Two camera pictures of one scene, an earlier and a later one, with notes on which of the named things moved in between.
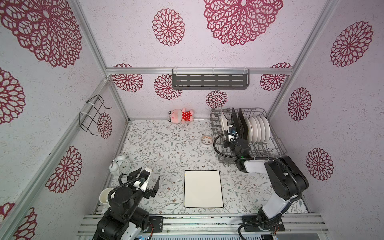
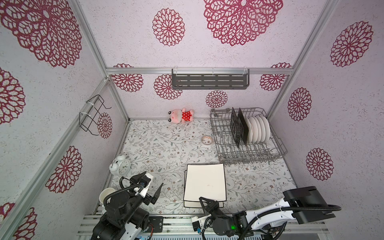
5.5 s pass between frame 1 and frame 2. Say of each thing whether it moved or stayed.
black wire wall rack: stayed
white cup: stayed
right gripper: moved
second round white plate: stayed
